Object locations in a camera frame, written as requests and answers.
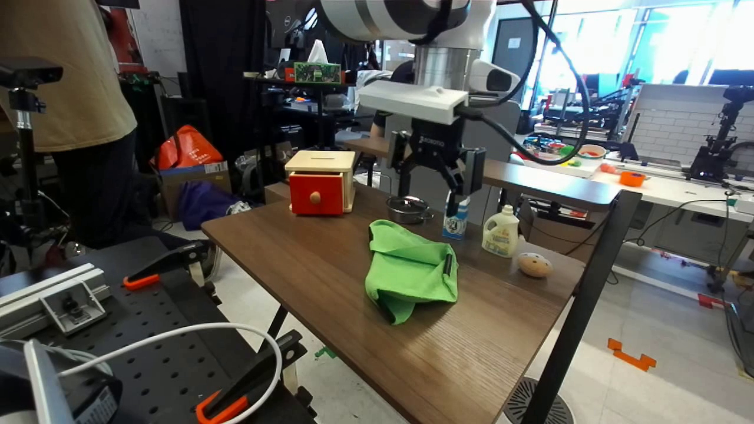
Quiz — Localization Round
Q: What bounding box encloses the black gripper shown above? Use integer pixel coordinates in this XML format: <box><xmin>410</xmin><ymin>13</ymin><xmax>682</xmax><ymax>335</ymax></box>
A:
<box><xmin>390</xmin><ymin>121</ymin><xmax>485</xmax><ymax>217</ymax></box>

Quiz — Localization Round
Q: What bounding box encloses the green cloth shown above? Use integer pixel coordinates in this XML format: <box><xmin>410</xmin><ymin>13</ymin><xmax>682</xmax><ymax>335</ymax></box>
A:
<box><xmin>364</xmin><ymin>220</ymin><xmax>460</xmax><ymax>324</ymax></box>

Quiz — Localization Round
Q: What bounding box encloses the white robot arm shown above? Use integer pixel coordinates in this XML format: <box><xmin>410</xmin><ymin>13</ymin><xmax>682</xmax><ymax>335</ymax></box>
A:
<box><xmin>317</xmin><ymin>0</ymin><xmax>519</xmax><ymax>217</ymax></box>

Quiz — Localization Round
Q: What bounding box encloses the blue cloth bundle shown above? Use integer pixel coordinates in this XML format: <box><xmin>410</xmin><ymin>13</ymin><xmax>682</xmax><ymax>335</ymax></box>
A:
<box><xmin>176</xmin><ymin>182</ymin><xmax>251</xmax><ymax>230</ymax></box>

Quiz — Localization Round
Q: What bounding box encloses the black round tin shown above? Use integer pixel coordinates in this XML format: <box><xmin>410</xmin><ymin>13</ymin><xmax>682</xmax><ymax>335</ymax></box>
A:
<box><xmin>390</xmin><ymin>196</ymin><xmax>431</xmax><ymax>223</ymax></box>

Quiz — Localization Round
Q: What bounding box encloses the white detergent bottle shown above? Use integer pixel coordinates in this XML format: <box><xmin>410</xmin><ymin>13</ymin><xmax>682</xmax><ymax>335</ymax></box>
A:
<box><xmin>480</xmin><ymin>204</ymin><xmax>520</xmax><ymax>257</ymax></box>

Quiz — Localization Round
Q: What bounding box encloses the red wooden drawer box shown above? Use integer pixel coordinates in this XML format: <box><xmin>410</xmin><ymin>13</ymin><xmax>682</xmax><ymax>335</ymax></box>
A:
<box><xmin>286</xmin><ymin>150</ymin><xmax>357</xmax><ymax>217</ymax></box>

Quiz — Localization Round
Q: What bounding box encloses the beige round bread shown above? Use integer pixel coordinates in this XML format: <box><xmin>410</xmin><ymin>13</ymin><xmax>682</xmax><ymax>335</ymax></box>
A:
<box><xmin>516</xmin><ymin>251</ymin><xmax>551</xmax><ymax>278</ymax></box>

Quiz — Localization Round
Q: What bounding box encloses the green tissue box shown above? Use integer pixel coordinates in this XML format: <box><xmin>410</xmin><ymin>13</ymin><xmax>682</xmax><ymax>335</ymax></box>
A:
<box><xmin>292</xmin><ymin>61</ymin><xmax>343</xmax><ymax>85</ymax></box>

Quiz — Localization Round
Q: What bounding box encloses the orange bag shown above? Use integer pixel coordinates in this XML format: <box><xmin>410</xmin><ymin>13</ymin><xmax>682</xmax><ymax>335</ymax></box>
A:
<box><xmin>155</xmin><ymin>124</ymin><xmax>224</xmax><ymax>170</ymax></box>

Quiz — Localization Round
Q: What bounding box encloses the orange floor marker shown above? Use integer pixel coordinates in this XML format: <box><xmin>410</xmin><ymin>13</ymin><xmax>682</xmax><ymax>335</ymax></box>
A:
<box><xmin>608</xmin><ymin>340</ymin><xmax>658</xmax><ymax>372</ymax></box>

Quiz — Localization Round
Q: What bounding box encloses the standing person beige shirt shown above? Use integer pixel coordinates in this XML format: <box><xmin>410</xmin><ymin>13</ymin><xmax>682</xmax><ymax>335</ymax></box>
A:
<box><xmin>0</xmin><ymin>0</ymin><xmax>140</xmax><ymax>248</ymax></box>

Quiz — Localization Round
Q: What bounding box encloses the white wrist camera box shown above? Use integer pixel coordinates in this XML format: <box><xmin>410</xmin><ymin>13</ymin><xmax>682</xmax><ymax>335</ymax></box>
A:
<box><xmin>358</xmin><ymin>81</ymin><xmax>469</xmax><ymax>124</ymax></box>

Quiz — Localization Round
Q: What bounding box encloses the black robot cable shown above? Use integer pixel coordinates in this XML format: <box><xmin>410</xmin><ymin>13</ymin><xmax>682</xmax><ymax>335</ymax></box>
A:
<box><xmin>457</xmin><ymin>0</ymin><xmax>595</xmax><ymax>167</ymax></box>

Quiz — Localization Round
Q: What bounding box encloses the orange handled clamp rear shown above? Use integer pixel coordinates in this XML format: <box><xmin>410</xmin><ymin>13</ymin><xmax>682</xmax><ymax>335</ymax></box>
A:
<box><xmin>122</xmin><ymin>240</ymin><xmax>212</xmax><ymax>293</ymax></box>

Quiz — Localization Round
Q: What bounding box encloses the orange handled clamp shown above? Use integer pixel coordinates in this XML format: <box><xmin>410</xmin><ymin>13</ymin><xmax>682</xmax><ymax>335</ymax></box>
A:
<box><xmin>122</xmin><ymin>240</ymin><xmax>212</xmax><ymax>293</ymax></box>
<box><xmin>194</xmin><ymin>329</ymin><xmax>307</xmax><ymax>424</ymax></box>

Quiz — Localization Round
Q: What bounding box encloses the white cable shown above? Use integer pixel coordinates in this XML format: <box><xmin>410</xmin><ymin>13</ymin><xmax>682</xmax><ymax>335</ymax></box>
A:
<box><xmin>54</xmin><ymin>321</ymin><xmax>286</xmax><ymax>424</ymax></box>

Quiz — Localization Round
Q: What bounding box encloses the orange handled clamp front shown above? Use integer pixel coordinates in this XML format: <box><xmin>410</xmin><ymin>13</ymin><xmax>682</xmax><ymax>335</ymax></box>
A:
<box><xmin>194</xmin><ymin>329</ymin><xmax>307</xmax><ymax>424</ymax></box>

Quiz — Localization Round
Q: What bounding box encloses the aluminium extrusion rail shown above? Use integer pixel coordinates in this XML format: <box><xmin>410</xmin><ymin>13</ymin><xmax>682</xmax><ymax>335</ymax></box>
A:
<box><xmin>0</xmin><ymin>264</ymin><xmax>112</xmax><ymax>340</ymax></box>

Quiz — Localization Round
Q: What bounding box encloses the black camera tripod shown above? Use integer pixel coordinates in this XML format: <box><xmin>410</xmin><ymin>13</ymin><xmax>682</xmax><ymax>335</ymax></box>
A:
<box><xmin>0</xmin><ymin>58</ymin><xmax>64</xmax><ymax>255</ymax></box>

